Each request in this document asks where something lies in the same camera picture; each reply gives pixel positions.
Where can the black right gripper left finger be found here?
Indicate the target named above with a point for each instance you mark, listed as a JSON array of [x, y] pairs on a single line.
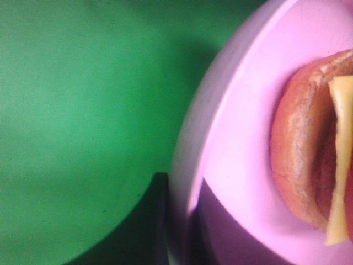
[[140, 238]]

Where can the burger with lettuce and cheese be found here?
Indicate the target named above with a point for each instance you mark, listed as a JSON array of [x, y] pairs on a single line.
[[311, 145]]

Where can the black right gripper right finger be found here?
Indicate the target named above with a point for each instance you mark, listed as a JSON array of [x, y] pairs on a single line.
[[216, 238]]

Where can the pink round plate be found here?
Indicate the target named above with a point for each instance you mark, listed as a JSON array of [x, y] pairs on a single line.
[[225, 135]]

